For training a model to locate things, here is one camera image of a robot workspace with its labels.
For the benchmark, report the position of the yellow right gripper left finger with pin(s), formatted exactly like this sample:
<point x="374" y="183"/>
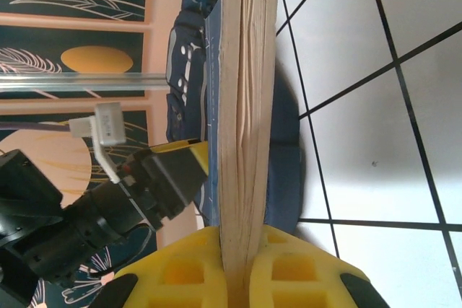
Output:
<point x="180" y="286"/>

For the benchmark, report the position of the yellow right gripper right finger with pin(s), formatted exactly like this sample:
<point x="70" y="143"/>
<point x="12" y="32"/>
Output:
<point x="296" y="286"/>

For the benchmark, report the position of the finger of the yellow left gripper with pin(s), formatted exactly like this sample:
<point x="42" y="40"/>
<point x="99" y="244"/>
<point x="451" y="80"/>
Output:
<point x="198" y="153"/>

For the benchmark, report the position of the navy notebook with yellow label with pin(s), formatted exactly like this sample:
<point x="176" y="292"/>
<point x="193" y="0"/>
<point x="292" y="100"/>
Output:
<point x="245" y="106"/>

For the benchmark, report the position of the navy blue backpack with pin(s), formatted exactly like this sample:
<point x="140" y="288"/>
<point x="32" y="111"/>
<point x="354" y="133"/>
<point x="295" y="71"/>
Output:
<point x="187" y="70"/>

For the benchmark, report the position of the aluminium frame post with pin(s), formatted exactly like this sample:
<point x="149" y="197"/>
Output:
<point x="72" y="82"/>

